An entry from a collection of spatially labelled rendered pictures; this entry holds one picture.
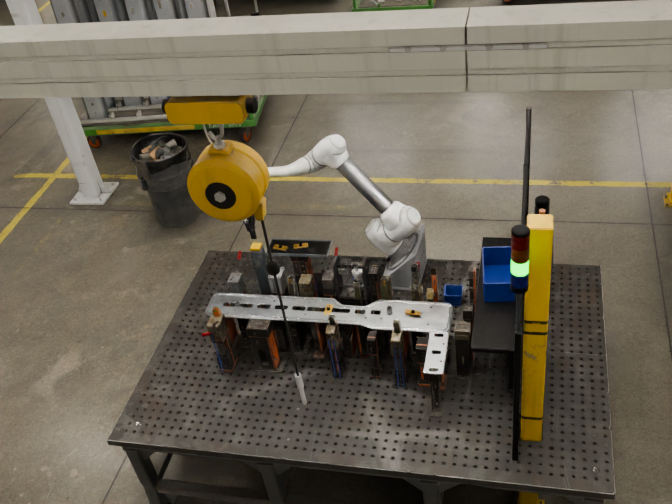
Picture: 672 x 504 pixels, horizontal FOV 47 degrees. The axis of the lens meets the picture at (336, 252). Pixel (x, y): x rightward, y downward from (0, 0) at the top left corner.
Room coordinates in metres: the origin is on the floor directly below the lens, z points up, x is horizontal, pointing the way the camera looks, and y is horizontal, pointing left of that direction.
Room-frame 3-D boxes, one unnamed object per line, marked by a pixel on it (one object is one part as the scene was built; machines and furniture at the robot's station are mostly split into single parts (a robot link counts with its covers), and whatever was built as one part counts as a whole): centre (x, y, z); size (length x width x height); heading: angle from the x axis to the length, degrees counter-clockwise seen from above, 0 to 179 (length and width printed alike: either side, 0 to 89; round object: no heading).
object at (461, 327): (2.82, -0.57, 0.88); 0.08 x 0.08 x 0.36; 72
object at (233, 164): (1.29, 0.19, 2.86); 0.18 x 0.10 x 0.87; 72
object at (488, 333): (3.08, -0.83, 1.02); 0.90 x 0.22 x 0.03; 162
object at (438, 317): (3.17, 0.11, 1.00); 1.38 x 0.22 x 0.02; 72
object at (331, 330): (2.99, 0.09, 0.87); 0.12 x 0.09 x 0.35; 162
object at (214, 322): (3.17, 0.71, 0.88); 0.15 x 0.11 x 0.36; 162
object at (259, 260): (3.64, 0.45, 0.92); 0.08 x 0.08 x 0.44; 72
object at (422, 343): (2.83, -0.36, 0.84); 0.11 x 0.10 x 0.28; 162
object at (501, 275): (3.13, -0.84, 1.10); 0.30 x 0.17 x 0.13; 167
